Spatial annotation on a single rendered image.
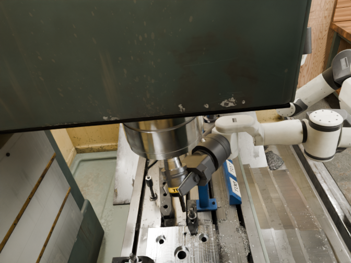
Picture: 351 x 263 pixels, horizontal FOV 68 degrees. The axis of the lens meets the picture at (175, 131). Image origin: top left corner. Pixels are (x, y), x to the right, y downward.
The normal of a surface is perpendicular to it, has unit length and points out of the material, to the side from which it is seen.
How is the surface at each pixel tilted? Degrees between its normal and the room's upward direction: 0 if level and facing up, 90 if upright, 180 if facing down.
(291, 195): 8
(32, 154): 90
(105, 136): 90
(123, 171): 23
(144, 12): 90
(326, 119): 3
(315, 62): 90
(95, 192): 0
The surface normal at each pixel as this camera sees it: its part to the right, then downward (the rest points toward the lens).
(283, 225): -0.11, -0.88
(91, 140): -0.01, 0.59
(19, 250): 0.99, -0.09
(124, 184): -0.11, -0.49
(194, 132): 0.74, 0.33
